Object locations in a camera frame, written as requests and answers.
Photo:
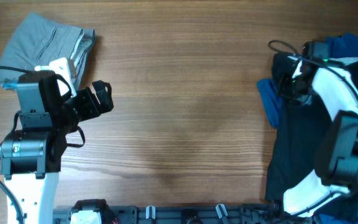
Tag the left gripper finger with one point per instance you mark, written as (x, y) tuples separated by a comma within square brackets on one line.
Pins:
[(105, 101), (102, 87)]

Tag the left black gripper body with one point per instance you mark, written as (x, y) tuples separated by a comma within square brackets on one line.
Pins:
[(83, 107)]

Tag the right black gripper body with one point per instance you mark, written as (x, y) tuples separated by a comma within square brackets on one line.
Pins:
[(294, 89)]

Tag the black shorts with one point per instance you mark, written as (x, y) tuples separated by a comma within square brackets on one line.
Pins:
[(301, 130)]

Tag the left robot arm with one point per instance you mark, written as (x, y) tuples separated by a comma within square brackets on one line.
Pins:
[(31, 156)]

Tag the folded light blue garment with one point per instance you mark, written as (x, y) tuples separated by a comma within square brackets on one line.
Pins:
[(9, 86)]

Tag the folded grey shorts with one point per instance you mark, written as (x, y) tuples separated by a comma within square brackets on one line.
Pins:
[(38, 41)]

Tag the blue t-shirt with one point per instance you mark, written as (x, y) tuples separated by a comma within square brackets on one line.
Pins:
[(270, 99)]

